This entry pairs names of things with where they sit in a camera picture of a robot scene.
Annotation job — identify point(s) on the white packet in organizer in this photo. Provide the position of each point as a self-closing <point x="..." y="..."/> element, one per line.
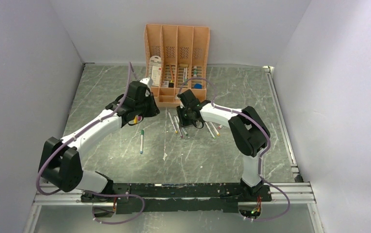
<point x="155" y="69"/>

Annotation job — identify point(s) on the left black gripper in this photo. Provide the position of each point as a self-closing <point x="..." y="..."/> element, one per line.
<point x="153" y="110"/>

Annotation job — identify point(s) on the orange desk organizer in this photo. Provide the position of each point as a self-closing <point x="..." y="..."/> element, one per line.
<point x="184" y="54"/>

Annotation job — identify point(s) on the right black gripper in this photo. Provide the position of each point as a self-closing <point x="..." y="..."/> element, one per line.
<point x="183" y="122"/>

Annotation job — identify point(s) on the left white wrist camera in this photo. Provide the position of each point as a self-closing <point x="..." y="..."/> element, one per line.
<point x="146" y="83"/>

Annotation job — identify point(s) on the pink cap yellow tip pen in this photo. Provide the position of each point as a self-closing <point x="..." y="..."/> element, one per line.
<point x="172" y="122"/>

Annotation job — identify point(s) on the mint cap yellow tip pen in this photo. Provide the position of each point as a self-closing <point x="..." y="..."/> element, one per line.
<point x="214" y="128"/>

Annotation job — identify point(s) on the blue object in organizer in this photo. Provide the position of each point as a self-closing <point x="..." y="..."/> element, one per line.
<point x="198" y="86"/>

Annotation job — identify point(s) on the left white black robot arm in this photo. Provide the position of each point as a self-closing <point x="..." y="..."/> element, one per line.
<point x="60" y="162"/>

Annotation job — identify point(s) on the green tip pen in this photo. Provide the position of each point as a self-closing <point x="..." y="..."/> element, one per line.
<point x="210" y="130"/>

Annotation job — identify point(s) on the yellow cap purple tip pen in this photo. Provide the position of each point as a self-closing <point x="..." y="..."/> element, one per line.
<point x="178" y="126"/>

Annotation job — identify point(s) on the aluminium frame rail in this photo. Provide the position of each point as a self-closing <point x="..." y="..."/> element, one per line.
<point x="296" y="190"/>

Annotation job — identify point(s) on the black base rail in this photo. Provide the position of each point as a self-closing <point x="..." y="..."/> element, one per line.
<point x="152" y="197"/>

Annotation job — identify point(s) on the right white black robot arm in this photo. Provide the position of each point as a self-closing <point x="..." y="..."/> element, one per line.
<point x="251" y="136"/>

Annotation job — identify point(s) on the green cap pen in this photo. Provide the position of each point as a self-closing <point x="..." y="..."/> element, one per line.
<point x="142" y="137"/>

